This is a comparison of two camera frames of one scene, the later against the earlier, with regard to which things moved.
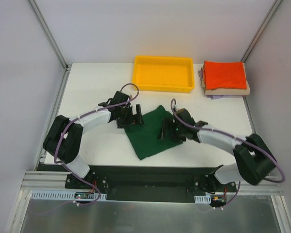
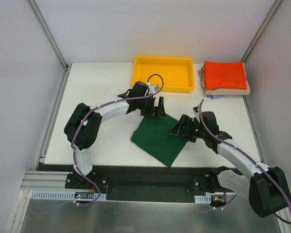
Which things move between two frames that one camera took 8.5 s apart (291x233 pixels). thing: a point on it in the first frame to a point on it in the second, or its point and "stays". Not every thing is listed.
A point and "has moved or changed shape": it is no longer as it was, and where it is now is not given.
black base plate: (176, 183) stays
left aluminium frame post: (67, 67) stays
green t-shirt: (143, 139) has moved or changed shape
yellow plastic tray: (163, 74) stays
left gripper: (129, 119) to (153, 112)
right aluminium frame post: (273, 9) stays
